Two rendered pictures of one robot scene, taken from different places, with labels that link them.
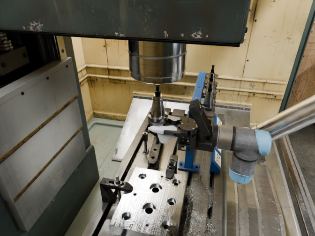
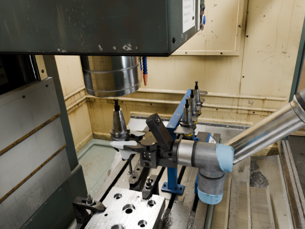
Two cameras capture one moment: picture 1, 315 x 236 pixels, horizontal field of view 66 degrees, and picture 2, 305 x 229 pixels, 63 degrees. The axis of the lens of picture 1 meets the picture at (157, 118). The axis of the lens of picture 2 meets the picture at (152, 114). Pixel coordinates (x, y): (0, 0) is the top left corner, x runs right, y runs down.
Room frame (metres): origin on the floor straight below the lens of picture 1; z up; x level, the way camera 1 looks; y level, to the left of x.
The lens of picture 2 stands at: (-0.02, -0.18, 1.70)
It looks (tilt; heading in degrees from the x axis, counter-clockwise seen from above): 25 degrees down; 7
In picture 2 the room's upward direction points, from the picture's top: 4 degrees counter-clockwise
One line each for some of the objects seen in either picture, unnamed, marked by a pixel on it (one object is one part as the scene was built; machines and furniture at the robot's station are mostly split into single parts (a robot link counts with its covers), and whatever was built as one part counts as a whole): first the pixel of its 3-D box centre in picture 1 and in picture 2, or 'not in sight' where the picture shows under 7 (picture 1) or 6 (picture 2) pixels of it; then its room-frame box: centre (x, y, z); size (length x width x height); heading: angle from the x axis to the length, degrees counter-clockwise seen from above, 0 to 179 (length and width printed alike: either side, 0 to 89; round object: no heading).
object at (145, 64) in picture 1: (157, 53); (111, 67); (0.65, 0.00, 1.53); 0.16 x 0.16 x 0.12
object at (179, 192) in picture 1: (152, 202); (123, 223); (0.62, 0.02, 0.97); 0.29 x 0.23 x 0.05; 166
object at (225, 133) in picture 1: (223, 136); (185, 151); (0.61, -0.20, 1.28); 0.08 x 0.05 x 0.08; 166
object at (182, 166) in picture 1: (191, 143); (172, 162); (0.88, -0.15, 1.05); 0.10 x 0.05 x 0.30; 76
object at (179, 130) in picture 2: (206, 114); (184, 130); (0.86, -0.21, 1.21); 0.07 x 0.05 x 0.01; 76
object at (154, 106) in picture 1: (157, 105); (118, 119); (0.65, 0.00, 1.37); 0.04 x 0.04 x 0.07
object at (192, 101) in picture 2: (210, 87); (192, 103); (1.02, -0.24, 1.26); 0.04 x 0.04 x 0.07
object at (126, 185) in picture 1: (116, 189); (90, 209); (0.67, 0.16, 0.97); 0.13 x 0.03 x 0.15; 76
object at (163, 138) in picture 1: (162, 135); (124, 151); (0.62, -0.02, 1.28); 0.09 x 0.03 x 0.06; 90
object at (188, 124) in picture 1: (197, 135); (159, 151); (0.62, -0.13, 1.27); 0.12 x 0.08 x 0.09; 76
